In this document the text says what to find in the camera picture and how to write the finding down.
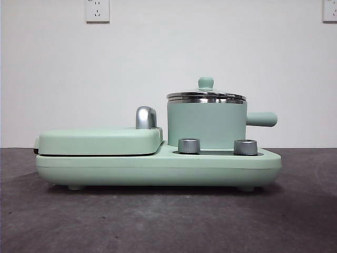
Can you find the glass pot lid green knob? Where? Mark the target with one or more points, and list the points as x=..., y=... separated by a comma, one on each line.
x=206, y=83

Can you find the mint green steamer pot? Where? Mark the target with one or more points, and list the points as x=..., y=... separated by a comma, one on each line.
x=205, y=121

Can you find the white wall socket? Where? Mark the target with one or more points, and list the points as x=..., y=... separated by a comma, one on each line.
x=330, y=10
x=97, y=11

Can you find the silver control knob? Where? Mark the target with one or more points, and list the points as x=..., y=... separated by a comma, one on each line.
x=245, y=147
x=188, y=146

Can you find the mint green breakfast machine base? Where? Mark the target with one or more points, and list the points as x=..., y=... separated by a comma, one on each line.
x=158, y=171

